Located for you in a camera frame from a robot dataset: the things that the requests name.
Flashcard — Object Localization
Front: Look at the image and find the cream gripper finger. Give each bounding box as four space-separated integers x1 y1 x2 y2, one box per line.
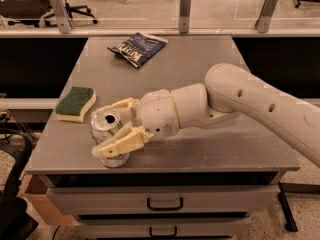
91 125 154 158
93 98 139 117

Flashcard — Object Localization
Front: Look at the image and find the grey drawer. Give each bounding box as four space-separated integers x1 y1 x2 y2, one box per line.
47 185 279 216
77 217 251 239

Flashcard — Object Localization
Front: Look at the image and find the upper grey drawer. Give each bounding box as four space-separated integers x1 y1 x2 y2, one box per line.
47 185 279 216

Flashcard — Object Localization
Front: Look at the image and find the lower grey drawer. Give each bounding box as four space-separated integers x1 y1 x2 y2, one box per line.
77 217 251 239

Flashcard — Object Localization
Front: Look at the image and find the black office chair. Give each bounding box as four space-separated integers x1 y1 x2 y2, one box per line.
0 0 98 28

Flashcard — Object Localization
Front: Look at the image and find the black upper drawer handle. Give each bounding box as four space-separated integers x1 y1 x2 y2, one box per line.
146 197 184 212

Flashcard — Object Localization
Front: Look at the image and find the left metal bracket post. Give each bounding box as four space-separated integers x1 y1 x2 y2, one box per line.
50 0 72 34

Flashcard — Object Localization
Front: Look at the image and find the metal bracket post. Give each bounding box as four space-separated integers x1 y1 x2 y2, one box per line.
178 0 191 34
255 0 278 33
50 0 72 34

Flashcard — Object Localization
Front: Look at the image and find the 7up soda can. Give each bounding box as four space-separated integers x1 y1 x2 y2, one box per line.
91 110 130 168

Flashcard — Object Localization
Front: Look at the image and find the right metal bracket post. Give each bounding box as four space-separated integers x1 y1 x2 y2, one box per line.
255 0 278 33

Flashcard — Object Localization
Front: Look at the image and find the black table leg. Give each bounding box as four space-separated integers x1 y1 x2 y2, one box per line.
278 183 298 232

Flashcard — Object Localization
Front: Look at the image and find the middle metal bracket post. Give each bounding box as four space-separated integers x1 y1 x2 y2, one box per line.
178 0 191 34

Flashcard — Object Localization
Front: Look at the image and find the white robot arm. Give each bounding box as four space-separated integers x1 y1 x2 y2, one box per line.
91 63 320 166

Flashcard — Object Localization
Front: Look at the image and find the black chair at left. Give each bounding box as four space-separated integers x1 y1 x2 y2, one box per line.
0 128 38 240

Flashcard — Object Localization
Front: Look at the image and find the black drawer handle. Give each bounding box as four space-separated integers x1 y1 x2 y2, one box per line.
148 226 178 238
146 197 184 212

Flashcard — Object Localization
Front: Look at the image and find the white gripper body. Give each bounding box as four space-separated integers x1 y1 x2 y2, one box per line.
136 89 179 140

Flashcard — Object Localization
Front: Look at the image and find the green yellow sponge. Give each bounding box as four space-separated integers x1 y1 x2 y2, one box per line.
55 86 96 123

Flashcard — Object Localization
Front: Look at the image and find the black lower drawer handle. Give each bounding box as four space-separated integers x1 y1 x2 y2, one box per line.
148 226 178 238

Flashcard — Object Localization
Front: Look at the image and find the cardboard box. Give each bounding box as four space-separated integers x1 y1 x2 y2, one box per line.
18 174 75 226

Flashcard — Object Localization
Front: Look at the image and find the blue chip bag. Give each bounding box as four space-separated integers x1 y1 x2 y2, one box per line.
108 32 168 68

